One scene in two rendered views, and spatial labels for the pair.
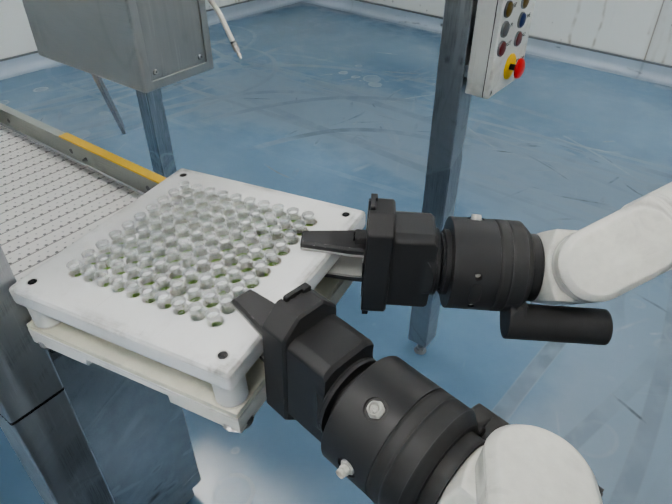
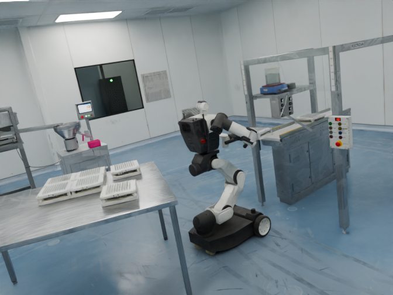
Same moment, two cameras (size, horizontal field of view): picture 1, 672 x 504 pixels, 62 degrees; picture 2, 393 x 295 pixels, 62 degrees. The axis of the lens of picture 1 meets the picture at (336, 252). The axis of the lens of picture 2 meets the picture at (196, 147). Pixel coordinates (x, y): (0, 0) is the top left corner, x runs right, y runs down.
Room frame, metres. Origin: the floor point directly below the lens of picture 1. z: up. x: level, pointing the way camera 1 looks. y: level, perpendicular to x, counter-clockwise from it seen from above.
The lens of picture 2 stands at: (0.88, -3.08, 1.63)
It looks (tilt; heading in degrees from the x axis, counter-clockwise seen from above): 14 degrees down; 109
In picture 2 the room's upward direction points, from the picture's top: 10 degrees counter-clockwise
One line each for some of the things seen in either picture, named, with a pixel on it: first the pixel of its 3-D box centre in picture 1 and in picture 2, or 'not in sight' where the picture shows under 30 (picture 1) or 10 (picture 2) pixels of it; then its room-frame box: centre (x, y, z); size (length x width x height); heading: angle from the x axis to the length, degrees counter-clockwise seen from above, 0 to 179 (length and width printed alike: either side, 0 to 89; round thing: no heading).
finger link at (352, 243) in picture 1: (333, 238); not in sight; (0.43, 0.00, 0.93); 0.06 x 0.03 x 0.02; 87
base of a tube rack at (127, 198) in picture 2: not in sight; (120, 195); (-0.39, -1.17, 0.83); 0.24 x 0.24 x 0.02; 27
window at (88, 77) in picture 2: not in sight; (111, 89); (-3.14, 3.60, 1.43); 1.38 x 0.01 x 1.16; 48
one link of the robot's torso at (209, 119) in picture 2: not in sight; (201, 131); (0.05, -0.43, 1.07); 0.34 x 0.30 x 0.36; 145
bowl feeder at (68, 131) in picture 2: not in sight; (73, 136); (-2.25, 0.84, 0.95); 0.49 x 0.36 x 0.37; 48
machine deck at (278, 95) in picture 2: not in sight; (282, 92); (0.72, 0.51, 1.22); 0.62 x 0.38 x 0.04; 53
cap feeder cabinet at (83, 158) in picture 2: not in sight; (87, 172); (-2.18, 0.84, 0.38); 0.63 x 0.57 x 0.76; 48
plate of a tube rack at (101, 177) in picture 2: not in sight; (88, 182); (-0.77, -0.99, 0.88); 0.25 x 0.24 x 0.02; 120
